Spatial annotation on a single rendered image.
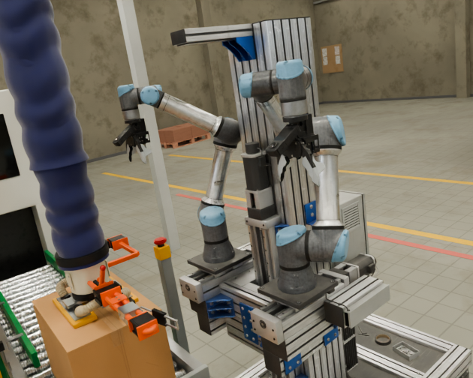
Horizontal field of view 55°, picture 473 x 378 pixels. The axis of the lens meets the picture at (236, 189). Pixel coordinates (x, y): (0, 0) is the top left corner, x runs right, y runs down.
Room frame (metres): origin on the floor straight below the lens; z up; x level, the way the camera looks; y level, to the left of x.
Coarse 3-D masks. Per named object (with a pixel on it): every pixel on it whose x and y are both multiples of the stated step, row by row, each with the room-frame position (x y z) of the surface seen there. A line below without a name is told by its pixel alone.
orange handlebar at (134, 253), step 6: (120, 246) 2.23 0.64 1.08; (126, 246) 2.18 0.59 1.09; (132, 252) 2.10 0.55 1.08; (138, 252) 2.08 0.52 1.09; (120, 258) 2.03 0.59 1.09; (126, 258) 2.04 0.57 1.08; (132, 258) 2.05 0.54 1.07; (108, 264) 1.99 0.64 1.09; (114, 264) 2.00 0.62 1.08; (90, 282) 1.80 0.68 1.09; (114, 294) 1.66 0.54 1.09; (120, 294) 1.65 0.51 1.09; (108, 300) 1.60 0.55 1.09; (114, 300) 1.59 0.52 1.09; (120, 300) 1.58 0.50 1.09; (126, 300) 1.58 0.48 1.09; (114, 306) 1.56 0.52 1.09; (120, 306) 1.55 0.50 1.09; (138, 312) 1.48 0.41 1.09; (126, 318) 1.46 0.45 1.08; (144, 330) 1.35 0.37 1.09; (150, 330) 1.35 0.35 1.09
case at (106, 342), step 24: (48, 312) 1.87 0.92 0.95; (96, 312) 1.80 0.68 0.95; (48, 336) 1.82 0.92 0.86; (72, 336) 1.63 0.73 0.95; (96, 336) 1.60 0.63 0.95; (120, 336) 1.63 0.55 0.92; (72, 360) 1.52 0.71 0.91; (96, 360) 1.57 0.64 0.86; (120, 360) 1.62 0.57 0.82; (144, 360) 1.67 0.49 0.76; (168, 360) 1.73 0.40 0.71
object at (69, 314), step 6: (54, 300) 1.94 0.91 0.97; (60, 300) 1.92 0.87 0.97; (60, 306) 1.87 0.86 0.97; (66, 312) 1.80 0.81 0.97; (72, 312) 1.78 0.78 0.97; (90, 312) 1.77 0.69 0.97; (66, 318) 1.76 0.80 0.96; (72, 318) 1.74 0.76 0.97; (78, 318) 1.72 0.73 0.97; (84, 318) 1.72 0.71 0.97; (90, 318) 1.72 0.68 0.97; (96, 318) 1.73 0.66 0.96; (72, 324) 1.69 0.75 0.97; (78, 324) 1.69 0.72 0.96; (84, 324) 1.70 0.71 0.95
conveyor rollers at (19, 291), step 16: (32, 272) 3.44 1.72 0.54; (48, 272) 3.35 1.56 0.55; (0, 288) 3.22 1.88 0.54; (16, 288) 3.19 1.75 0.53; (32, 288) 3.10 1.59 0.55; (48, 288) 3.07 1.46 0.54; (16, 304) 2.87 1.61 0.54; (32, 304) 2.84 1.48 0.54; (0, 320) 2.66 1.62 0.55; (32, 320) 2.59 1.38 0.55; (32, 336) 2.41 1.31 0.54; (16, 352) 2.27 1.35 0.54; (32, 368) 2.07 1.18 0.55; (48, 368) 2.05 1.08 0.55; (176, 368) 1.93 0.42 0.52
